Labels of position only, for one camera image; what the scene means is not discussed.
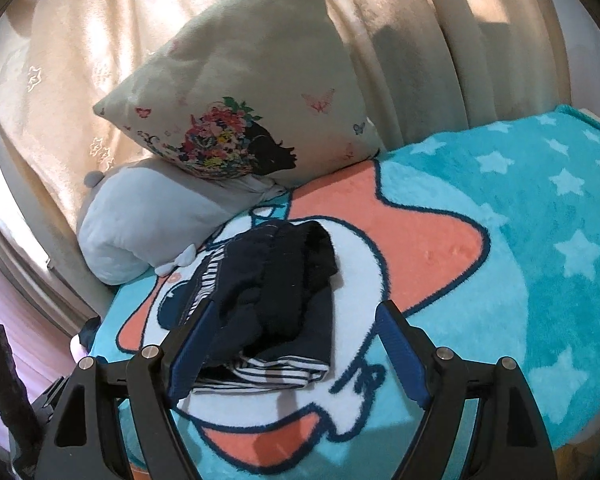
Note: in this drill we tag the grey plush toy cushion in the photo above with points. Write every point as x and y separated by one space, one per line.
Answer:
152 215

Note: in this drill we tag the teal cartoon fleece blanket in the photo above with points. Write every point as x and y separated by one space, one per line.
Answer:
488 239

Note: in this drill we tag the peach star-embroidered curtain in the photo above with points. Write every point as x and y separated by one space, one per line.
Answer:
92 84

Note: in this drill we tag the beige floral print pillow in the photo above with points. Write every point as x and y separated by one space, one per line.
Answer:
262 87

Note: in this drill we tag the navy striped baby pants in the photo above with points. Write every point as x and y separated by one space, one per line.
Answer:
271 287

